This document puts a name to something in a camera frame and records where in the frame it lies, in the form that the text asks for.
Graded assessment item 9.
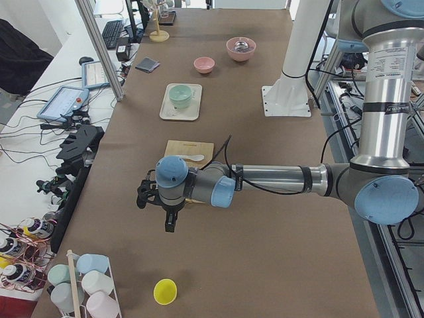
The cream rectangular tray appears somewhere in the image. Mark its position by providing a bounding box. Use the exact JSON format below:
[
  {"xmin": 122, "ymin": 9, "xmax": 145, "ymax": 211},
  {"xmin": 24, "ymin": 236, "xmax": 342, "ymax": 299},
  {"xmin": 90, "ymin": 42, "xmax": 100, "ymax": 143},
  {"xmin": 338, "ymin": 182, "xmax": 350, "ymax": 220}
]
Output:
[{"xmin": 160, "ymin": 83, "xmax": 203, "ymax": 121}]

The blue teach pendant tablet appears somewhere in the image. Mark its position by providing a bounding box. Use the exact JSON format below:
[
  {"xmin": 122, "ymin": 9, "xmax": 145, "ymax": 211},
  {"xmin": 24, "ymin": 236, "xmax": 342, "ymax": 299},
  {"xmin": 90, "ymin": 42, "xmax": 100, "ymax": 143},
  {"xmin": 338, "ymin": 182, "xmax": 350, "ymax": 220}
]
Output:
[{"xmin": 37, "ymin": 85, "xmax": 89, "ymax": 122}]

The green bowl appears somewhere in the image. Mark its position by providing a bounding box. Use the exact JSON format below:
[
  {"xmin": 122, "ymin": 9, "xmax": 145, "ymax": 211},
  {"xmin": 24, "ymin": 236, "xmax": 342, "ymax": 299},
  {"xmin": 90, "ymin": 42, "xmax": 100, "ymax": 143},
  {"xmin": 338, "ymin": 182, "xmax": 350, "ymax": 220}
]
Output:
[{"xmin": 168, "ymin": 84, "xmax": 192, "ymax": 109}]

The wooden mug tree stand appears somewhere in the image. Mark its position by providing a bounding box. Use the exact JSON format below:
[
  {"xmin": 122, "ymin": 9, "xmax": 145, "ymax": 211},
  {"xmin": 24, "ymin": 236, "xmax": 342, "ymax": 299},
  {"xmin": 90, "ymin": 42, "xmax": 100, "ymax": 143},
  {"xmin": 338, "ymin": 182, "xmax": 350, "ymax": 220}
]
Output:
[{"xmin": 143, "ymin": 0, "xmax": 170, "ymax": 42}]

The black keyboard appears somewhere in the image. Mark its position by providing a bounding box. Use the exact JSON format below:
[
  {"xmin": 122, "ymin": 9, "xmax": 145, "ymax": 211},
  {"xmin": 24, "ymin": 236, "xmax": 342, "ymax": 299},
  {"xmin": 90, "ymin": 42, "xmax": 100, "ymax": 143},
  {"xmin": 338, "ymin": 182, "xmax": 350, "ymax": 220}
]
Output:
[{"xmin": 101, "ymin": 20, "xmax": 123, "ymax": 50}]

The aluminium frame post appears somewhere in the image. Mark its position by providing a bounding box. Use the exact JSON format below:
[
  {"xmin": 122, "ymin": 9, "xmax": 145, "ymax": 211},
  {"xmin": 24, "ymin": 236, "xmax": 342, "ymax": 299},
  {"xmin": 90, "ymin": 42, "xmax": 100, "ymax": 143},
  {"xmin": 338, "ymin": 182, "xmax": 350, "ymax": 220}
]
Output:
[{"xmin": 75, "ymin": 0, "xmax": 124, "ymax": 102}]

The grey plastic cup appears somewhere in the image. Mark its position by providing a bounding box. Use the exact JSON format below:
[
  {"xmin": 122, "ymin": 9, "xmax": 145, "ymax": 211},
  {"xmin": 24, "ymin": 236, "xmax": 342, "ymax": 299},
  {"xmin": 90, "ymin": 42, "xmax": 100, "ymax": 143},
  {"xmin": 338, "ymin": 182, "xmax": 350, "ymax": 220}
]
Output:
[{"xmin": 50, "ymin": 282, "xmax": 74, "ymax": 313}]

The white plastic cup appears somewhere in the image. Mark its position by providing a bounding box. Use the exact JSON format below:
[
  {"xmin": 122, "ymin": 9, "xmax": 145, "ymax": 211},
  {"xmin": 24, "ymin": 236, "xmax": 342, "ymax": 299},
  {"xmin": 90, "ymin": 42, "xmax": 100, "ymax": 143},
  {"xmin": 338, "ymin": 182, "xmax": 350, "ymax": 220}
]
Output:
[{"xmin": 81, "ymin": 270, "xmax": 114, "ymax": 295}]

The yellow plastic cup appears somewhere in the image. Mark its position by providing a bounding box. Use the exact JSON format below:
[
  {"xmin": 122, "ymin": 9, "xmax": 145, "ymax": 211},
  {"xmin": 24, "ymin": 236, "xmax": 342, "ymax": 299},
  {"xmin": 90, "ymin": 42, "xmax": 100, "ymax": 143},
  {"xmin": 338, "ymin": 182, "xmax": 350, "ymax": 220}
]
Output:
[{"xmin": 153, "ymin": 278, "xmax": 178, "ymax": 305}]

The white wire cup rack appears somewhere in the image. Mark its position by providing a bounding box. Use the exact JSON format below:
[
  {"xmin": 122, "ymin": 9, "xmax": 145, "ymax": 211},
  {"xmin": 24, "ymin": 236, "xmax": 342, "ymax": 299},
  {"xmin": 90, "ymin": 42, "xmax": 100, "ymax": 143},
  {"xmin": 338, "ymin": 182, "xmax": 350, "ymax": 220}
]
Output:
[{"xmin": 66, "ymin": 250, "xmax": 123, "ymax": 317}]

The copper wire bottle basket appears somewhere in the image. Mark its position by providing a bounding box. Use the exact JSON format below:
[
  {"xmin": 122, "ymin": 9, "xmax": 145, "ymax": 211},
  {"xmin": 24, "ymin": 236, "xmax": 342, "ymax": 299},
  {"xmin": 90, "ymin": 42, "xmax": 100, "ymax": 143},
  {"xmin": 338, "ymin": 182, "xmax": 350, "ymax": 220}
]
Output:
[{"xmin": 1, "ymin": 218, "xmax": 54, "ymax": 293}]

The green plastic cup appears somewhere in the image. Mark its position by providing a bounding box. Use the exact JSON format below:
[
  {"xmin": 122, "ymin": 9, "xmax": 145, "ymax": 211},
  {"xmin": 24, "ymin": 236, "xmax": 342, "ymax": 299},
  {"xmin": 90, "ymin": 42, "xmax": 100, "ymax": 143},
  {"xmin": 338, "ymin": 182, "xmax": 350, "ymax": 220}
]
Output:
[{"xmin": 47, "ymin": 264, "xmax": 71, "ymax": 286}]

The large pink bowl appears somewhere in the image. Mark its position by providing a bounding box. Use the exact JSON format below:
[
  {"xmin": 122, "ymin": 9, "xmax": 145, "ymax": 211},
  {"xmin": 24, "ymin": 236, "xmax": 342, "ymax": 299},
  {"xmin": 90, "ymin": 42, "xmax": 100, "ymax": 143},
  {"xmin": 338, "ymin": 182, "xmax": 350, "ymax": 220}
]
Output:
[{"xmin": 226, "ymin": 36, "xmax": 256, "ymax": 62}]

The grey folded cloth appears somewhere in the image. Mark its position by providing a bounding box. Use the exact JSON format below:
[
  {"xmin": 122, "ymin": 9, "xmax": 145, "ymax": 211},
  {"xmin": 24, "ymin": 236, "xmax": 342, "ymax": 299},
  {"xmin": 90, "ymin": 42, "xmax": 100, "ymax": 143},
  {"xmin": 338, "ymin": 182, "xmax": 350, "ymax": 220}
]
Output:
[{"xmin": 135, "ymin": 57, "xmax": 160, "ymax": 73}]

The black power adapter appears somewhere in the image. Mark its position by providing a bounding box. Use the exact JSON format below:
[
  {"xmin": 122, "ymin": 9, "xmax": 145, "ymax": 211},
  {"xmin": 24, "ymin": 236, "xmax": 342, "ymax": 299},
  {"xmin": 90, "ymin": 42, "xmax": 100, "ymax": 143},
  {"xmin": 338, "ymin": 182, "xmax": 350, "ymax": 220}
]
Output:
[{"xmin": 115, "ymin": 37, "xmax": 131, "ymax": 62}]

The black slotted rack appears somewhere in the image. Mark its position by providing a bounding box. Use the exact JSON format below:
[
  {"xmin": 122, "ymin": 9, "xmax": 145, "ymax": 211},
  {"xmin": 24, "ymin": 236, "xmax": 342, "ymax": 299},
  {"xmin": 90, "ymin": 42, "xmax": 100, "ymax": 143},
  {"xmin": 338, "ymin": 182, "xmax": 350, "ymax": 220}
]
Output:
[{"xmin": 50, "ymin": 125, "xmax": 105, "ymax": 254}]

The blue plastic cup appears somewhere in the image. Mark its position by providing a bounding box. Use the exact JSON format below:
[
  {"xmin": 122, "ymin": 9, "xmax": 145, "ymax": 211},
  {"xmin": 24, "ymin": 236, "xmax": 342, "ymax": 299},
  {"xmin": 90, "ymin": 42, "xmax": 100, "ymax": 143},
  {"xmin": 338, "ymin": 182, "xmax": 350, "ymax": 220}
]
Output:
[{"xmin": 76, "ymin": 254, "xmax": 108, "ymax": 274}]

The bamboo cutting board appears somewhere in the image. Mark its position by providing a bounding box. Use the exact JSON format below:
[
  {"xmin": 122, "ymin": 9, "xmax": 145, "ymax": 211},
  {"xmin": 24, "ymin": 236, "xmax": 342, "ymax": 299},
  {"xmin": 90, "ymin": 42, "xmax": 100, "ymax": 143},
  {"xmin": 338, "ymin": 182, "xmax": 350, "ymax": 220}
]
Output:
[{"xmin": 164, "ymin": 140, "xmax": 215, "ymax": 203}]

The pink plastic cup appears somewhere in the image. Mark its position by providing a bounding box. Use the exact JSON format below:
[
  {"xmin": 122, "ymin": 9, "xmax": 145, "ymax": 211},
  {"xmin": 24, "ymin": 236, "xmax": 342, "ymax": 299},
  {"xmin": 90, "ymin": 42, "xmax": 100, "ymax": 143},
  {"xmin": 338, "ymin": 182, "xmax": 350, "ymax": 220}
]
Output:
[{"xmin": 86, "ymin": 291, "xmax": 119, "ymax": 318}]

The small pink bowl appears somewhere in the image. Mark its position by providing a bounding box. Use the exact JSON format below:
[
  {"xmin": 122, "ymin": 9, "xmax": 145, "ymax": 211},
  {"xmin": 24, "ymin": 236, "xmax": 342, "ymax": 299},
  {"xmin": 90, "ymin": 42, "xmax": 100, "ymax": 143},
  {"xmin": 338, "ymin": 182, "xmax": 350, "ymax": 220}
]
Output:
[{"xmin": 193, "ymin": 56, "xmax": 215, "ymax": 74}]

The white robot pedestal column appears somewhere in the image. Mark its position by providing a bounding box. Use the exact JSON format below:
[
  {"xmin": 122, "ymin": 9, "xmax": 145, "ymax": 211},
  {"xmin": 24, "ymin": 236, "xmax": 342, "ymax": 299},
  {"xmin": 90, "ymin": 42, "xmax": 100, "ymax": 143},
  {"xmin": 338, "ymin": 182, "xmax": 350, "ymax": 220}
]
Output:
[{"xmin": 262, "ymin": 0, "xmax": 332, "ymax": 117}]

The white plastic spoon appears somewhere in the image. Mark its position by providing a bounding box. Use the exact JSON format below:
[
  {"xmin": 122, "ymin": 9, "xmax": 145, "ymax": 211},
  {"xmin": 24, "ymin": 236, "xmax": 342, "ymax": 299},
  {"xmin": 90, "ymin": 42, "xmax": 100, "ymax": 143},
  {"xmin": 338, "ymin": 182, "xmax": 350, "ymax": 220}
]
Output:
[{"xmin": 176, "ymin": 154, "xmax": 205, "ymax": 162}]

